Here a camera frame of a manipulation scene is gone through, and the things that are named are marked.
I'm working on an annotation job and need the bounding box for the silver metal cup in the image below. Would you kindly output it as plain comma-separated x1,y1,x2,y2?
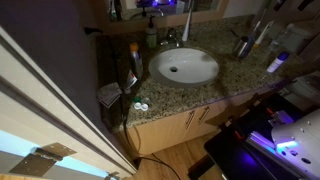
232,36,255,59

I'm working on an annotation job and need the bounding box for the blue white toothbrush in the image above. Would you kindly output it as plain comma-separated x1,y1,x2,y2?
251,20,261,37

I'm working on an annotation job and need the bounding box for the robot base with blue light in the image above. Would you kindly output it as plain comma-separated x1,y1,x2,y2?
188,95,320,180

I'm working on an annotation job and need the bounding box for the white electric toothbrush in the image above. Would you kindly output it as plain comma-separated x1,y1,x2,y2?
182,0,194,42

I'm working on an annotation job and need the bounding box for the clear lens case cap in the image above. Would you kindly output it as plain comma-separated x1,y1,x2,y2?
143,97,151,104

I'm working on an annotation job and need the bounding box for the green lens case cap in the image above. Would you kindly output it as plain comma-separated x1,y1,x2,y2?
133,96,141,102

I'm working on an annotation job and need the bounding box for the white contact lens case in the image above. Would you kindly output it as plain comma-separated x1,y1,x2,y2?
134,102,149,111

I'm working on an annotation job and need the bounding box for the white oval sink basin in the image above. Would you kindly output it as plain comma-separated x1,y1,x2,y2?
148,48,219,88

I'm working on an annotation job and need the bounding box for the silver orange-capped spray can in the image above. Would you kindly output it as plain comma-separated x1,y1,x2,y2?
129,42,143,80

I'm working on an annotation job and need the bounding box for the chrome faucet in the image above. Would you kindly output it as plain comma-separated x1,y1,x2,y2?
160,28,182,47

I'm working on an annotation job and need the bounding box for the wooden vanity cabinet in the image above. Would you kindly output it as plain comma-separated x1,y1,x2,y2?
121,87,278,157

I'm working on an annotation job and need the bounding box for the folded paper leaflet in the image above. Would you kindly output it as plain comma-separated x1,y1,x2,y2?
97,82,122,108

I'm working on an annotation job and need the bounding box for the green soap pump bottle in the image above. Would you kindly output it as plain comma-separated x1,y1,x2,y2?
145,16,157,48

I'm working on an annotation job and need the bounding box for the wood framed mirror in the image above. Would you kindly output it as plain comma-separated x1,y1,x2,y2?
89,0,231,34

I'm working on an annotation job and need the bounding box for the white yellow-capped cream tube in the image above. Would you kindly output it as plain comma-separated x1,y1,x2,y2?
253,20,274,48

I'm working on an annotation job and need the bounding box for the white blue-capped bottle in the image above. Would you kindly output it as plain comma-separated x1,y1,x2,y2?
267,51,289,73

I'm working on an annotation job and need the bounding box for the white door with hinge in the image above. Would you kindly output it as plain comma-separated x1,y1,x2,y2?
0,28,137,178

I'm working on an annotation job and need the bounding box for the clear plastic bottle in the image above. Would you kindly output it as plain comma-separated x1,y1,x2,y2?
269,23,294,51

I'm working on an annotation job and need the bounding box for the metal door hinge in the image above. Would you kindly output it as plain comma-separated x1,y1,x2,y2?
10,142,75,177

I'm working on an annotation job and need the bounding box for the left cabinet door handle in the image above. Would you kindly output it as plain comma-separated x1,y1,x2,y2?
185,110,195,129

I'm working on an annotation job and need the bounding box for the cabinet door handle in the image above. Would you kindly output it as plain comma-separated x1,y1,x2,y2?
198,106,210,125
185,110,195,129

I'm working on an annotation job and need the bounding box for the right cabinet door handle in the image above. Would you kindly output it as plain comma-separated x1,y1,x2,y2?
198,106,210,125

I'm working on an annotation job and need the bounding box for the black power cable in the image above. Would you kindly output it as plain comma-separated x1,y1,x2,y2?
83,26,183,180

